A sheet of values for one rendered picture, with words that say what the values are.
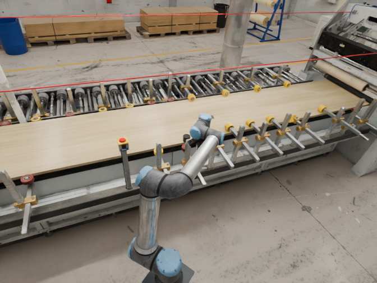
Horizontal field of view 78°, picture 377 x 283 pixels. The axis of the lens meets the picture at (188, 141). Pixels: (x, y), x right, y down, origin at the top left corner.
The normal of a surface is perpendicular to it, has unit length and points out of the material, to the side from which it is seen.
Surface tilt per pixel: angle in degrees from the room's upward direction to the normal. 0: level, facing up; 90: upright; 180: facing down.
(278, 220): 0
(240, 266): 0
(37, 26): 90
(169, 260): 5
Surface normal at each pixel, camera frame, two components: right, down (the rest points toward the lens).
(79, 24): 0.47, 0.60
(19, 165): 0.07, -0.75
